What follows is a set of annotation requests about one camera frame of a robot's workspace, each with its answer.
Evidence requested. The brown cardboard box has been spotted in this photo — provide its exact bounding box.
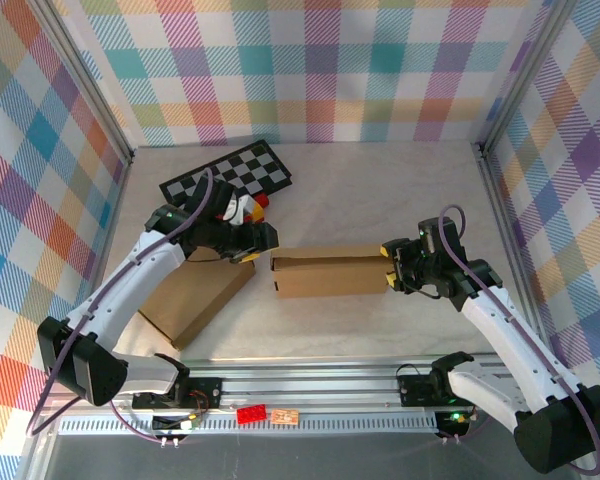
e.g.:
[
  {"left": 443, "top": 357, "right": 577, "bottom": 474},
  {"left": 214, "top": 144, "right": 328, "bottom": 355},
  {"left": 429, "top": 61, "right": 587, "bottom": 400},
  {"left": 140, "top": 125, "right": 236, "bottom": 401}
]
[
  {"left": 268, "top": 243, "right": 390, "bottom": 300},
  {"left": 137, "top": 259, "right": 258, "bottom": 352}
]

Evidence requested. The red toy brick shape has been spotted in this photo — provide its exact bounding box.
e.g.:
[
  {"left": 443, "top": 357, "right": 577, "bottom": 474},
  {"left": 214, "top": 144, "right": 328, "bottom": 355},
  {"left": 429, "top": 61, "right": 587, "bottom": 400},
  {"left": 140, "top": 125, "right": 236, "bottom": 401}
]
[{"left": 249, "top": 193, "right": 272, "bottom": 224}]

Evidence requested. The black grey checkerboard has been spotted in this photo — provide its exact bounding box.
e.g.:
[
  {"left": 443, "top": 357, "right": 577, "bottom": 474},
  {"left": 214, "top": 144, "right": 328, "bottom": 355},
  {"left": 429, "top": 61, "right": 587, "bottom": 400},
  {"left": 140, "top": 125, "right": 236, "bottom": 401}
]
[{"left": 158, "top": 139, "right": 294, "bottom": 206}]

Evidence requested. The small black controller board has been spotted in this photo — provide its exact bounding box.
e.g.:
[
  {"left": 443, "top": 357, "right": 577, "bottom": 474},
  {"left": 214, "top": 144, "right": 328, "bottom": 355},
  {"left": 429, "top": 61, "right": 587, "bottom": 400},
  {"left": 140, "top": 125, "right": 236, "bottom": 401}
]
[
  {"left": 151, "top": 412, "right": 205, "bottom": 435},
  {"left": 435, "top": 409, "right": 472, "bottom": 437}
]

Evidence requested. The flat red toy brick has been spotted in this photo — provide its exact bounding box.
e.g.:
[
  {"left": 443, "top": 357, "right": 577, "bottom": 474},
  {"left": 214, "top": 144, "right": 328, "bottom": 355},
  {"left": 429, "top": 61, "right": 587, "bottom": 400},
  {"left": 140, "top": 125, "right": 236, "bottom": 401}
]
[{"left": 235, "top": 403, "right": 269, "bottom": 426}]

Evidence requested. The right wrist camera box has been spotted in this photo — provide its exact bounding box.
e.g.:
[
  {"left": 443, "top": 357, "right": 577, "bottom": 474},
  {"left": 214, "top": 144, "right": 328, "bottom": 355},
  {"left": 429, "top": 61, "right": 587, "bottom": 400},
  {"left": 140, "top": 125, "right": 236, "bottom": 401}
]
[{"left": 416, "top": 217, "right": 466, "bottom": 262}]

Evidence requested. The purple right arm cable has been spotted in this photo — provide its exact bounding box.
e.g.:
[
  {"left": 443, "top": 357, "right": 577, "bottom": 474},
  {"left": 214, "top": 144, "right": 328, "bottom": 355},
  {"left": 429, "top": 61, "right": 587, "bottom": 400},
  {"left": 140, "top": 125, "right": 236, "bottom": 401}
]
[{"left": 437, "top": 203, "right": 600, "bottom": 475}]

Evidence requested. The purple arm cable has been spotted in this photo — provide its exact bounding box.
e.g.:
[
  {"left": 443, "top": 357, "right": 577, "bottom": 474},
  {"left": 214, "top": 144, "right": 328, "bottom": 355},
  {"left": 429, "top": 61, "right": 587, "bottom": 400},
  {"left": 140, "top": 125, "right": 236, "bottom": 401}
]
[
  {"left": 27, "top": 167, "right": 216, "bottom": 445},
  {"left": 437, "top": 203, "right": 600, "bottom": 475}
]

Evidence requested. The aluminium side rail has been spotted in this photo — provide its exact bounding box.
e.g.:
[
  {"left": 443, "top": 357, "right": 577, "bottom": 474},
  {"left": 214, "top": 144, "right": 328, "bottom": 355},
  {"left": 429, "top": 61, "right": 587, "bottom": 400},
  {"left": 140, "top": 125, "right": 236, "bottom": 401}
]
[{"left": 477, "top": 144, "right": 556, "bottom": 369}]

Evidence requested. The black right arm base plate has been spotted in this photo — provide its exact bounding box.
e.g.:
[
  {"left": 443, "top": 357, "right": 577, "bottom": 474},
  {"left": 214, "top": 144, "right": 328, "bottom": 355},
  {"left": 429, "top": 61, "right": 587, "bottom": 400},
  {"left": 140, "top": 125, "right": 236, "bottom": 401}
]
[{"left": 397, "top": 372, "right": 461, "bottom": 407}]

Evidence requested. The aluminium mounting rail beam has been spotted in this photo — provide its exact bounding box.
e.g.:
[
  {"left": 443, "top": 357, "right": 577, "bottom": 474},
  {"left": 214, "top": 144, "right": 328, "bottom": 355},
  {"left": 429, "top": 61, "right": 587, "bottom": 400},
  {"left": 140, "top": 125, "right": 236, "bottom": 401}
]
[{"left": 33, "top": 355, "right": 590, "bottom": 416}]

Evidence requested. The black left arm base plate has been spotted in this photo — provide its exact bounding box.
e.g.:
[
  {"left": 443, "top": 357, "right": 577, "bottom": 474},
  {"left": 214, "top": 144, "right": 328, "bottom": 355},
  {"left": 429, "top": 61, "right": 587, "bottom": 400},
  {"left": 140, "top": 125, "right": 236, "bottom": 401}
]
[{"left": 172, "top": 377, "right": 225, "bottom": 410}]

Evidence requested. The white slotted cable duct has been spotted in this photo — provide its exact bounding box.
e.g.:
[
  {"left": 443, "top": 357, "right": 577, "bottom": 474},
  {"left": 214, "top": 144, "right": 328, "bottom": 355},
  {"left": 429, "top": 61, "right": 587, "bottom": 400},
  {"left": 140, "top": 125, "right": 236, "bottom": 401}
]
[{"left": 57, "top": 413, "right": 441, "bottom": 437}]

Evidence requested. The aluminium frame post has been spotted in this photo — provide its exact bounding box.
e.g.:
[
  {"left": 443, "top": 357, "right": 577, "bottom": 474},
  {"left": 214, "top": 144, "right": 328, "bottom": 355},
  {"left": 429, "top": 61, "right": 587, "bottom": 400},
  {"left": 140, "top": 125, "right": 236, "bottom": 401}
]
[
  {"left": 477, "top": 0, "right": 579, "bottom": 156},
  {"left": 27, "top": 0, "right": 135, "bottom": 165}
]

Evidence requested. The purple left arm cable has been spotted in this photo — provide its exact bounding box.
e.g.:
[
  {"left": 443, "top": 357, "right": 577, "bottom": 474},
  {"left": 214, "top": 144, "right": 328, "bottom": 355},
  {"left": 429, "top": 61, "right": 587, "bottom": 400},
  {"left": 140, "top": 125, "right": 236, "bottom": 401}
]
[{"left": 27, "top": 167, "right": 216, "bottom": 445}]

